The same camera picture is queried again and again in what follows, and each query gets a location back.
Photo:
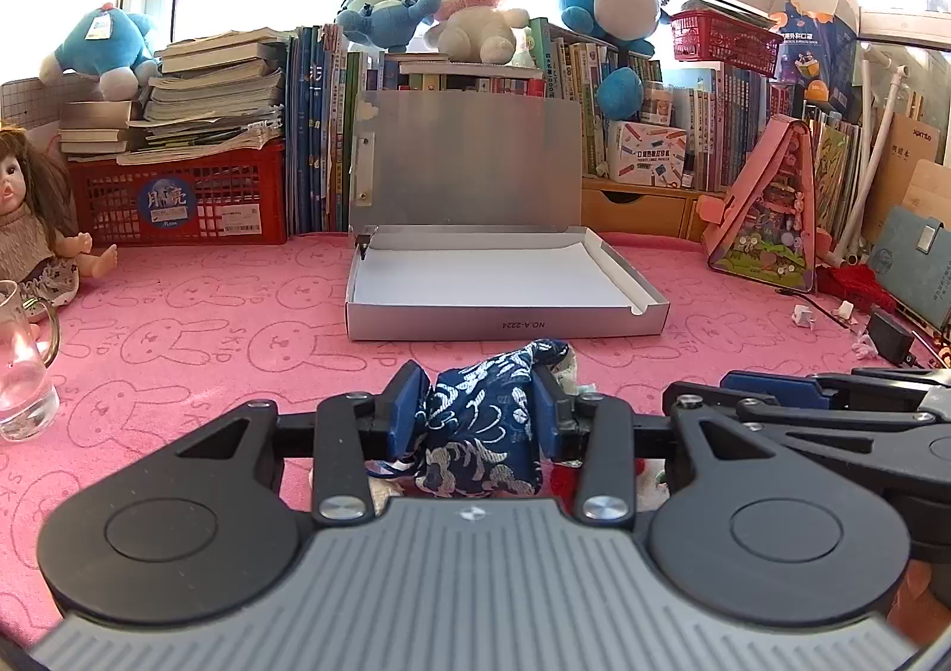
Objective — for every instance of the clear glass mug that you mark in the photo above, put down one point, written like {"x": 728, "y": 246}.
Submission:
{"x": 29, "y": 398}

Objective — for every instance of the blue thin books row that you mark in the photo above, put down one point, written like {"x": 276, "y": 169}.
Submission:
{"x": 315, "y": 130}

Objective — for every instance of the red basket upper right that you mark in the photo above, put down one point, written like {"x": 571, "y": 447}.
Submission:
{"x": 710, "y": 35}

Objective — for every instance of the row of upright books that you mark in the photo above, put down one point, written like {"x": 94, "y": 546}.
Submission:
{"x": 724, "y": 109}

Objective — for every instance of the pink triangular toy house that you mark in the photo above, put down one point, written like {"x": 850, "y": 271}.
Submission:
{"x": 763, "y": 228}

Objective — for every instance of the blue plush ball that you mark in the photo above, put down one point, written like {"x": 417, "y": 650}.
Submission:
{"x": 621, "y": 95}

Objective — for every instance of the wooden board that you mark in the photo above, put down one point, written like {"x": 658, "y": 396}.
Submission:
{"x": 928, "y": 194}

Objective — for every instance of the red plastic basket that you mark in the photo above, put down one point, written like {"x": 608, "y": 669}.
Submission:
{"x": 234, "y": 197}

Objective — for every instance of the teal notebook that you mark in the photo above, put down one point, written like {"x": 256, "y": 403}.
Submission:
{"x": 912, "y": 261}

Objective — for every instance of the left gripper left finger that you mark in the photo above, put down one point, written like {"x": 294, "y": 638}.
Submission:
{"x": 359, "y": 427}

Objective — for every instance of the silver open cardboard box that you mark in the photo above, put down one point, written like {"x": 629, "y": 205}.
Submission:
{"x": 466, "y": 212}

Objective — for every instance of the blue floral fabric pouch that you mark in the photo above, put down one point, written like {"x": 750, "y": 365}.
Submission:
{"x": 474, "y": 435}

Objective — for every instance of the small white plug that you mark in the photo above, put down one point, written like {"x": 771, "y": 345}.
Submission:
{"x": 845, "y": 311}

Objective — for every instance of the stack of books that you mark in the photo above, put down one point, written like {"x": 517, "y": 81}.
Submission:
{"x": 210, "y": 95}

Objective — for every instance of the small white crumpled paper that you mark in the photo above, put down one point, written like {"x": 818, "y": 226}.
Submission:
{"x": 803, "y": 316}

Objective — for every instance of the red cloth right side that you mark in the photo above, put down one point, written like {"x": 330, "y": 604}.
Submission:
{"x": 855, "y": 283}

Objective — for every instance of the black power adapter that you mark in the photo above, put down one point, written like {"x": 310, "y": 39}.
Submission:
{"x": 892, "y": 340}

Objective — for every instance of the brown haired baby doll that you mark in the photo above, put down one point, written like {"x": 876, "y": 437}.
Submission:
{"x": 42, "y": 250}

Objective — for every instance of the wooden drawer organizer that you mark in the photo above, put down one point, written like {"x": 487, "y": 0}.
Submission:
{"x": 619, "y": 207}

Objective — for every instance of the blue plush toy left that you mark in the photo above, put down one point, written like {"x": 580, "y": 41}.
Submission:
{"x": 110, "y": 45}

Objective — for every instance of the blue elephant plush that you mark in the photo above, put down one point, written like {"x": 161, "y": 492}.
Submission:
{"x": 387, "y": 25}

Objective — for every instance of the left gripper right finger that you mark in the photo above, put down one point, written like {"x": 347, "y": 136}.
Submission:
{"x": 597, "y": 432}

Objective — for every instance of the green checked fabric doll dress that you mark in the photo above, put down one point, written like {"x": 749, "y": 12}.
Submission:
{"x": 566, "y": 374}

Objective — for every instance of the red crocheted knit item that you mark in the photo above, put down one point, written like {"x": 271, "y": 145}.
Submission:
{"x": 563, "y": 480}

